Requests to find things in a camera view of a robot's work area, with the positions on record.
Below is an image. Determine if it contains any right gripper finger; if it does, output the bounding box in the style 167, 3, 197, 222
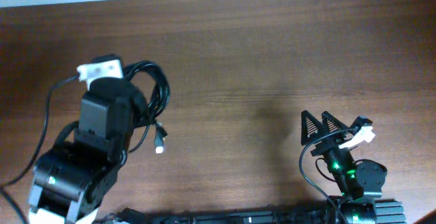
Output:
301, 110, 324, 146
322, 111, 348, 133

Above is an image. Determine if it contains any black cable bundle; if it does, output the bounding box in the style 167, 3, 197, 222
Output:
123, 60, 171, 155

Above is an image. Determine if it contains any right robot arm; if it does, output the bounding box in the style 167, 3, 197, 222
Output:
294, 110, 406, 223

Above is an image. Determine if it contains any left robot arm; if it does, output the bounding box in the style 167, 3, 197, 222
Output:
29, 78, 147, 223

